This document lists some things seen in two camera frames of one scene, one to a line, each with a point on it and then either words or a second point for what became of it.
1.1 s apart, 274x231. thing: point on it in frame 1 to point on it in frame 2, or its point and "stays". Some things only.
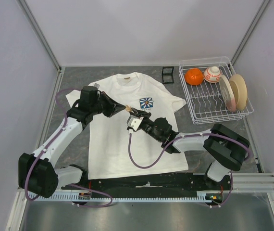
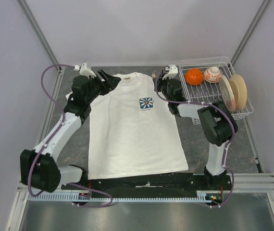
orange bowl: [193, 76] stays
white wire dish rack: [214, 93] stays
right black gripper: [140, 113] to [160, 81]
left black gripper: [118, 107] to [112, 82]
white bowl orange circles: [212, 74] stays
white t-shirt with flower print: [114, 152] stays
